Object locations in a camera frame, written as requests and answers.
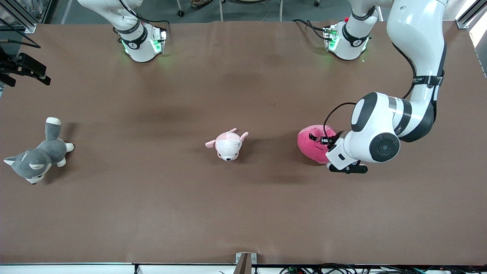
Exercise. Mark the bright pink round plush toy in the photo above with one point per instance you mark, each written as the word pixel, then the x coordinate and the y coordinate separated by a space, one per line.
pixel 310 150

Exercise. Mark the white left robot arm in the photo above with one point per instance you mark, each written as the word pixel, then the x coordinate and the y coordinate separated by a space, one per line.
pixel 414 38

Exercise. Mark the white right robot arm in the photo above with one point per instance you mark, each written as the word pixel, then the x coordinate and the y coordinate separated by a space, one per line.
pixel 139 47

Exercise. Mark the grey white husky plush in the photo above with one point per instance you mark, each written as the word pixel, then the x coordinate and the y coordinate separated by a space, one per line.
pixel 38 158

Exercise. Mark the pale pink white dog plush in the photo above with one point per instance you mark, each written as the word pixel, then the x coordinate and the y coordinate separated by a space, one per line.
pixel 228 146

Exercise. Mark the white metal leg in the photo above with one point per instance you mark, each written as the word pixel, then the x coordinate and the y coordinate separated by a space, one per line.
pixel 221 9
pixel 281 9

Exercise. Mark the aluminium frame profile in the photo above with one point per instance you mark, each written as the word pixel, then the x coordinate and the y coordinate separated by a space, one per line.
pixel 470 15
pixel 19 17

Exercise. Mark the metal bracket on table edge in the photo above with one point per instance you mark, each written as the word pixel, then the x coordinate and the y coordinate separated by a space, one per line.
pixel 245 263

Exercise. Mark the white table edge rail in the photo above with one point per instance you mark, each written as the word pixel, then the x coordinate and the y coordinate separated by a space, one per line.
pixel 76 269

